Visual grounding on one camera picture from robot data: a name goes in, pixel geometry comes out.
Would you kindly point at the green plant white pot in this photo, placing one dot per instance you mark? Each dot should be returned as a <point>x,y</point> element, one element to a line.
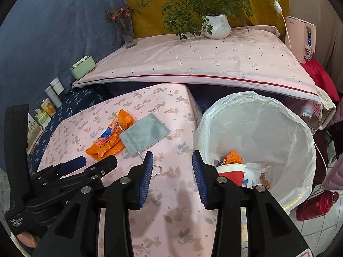
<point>184,17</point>

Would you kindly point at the white cloth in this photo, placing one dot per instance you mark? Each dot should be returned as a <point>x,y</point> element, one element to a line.
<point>252,173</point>

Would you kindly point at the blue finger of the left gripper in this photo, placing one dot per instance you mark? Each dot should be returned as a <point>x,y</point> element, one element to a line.
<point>72,165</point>

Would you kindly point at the person's hand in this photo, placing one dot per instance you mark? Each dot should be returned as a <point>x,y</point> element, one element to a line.
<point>27,239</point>

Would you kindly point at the orange snack wrapper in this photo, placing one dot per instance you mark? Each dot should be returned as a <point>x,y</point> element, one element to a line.
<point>109,143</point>

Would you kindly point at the pink water dispenser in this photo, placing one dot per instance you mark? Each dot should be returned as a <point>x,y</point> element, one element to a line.
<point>301,38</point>

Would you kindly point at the green tissue box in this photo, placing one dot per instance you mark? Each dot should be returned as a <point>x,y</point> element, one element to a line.
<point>82,67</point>

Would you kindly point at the white lined trash bin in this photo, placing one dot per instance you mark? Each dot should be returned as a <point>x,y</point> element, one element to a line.
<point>264,131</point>

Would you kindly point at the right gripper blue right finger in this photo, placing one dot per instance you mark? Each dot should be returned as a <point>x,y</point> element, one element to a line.
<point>200,177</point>

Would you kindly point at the grey drawstring pouch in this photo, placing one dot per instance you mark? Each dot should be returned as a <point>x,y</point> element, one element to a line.
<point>143,134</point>

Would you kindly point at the purple down jacket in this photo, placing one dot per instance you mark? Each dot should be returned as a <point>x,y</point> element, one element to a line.
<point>334,179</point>

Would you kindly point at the pale green small box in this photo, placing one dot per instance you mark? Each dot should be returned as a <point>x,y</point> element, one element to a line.
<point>43,117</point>

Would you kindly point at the glass vase red flowers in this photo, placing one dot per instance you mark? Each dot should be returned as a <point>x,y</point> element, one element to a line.
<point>121,17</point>

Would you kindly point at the white cosmetic jar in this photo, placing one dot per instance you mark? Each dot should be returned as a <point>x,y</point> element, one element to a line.
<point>57,86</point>

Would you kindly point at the red white paper cup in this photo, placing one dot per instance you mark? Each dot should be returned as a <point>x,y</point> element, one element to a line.
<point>233,172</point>

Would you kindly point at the red cloth cover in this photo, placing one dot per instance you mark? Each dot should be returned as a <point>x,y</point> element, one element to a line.
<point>321,78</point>

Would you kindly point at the orange patterned small box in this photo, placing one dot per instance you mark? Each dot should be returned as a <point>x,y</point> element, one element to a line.
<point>48,107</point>

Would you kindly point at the pink dotted cloth cover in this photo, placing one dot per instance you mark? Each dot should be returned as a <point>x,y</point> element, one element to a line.
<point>253,58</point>

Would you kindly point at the navy floral cloth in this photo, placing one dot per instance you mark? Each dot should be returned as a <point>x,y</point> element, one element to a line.
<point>75,100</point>

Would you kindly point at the beige curtain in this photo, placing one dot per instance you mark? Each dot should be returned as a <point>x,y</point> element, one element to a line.
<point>328,34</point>

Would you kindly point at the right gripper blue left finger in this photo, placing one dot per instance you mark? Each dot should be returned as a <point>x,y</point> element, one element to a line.
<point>146,175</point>

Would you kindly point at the orange printed plastic bag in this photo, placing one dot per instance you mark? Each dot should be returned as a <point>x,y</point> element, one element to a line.
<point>232,157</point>

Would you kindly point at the white card calendar stand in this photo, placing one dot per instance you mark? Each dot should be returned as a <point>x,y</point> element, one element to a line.
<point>35,131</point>

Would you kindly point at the red thermos bottle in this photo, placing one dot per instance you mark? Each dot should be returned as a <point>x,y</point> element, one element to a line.
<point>316,206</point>

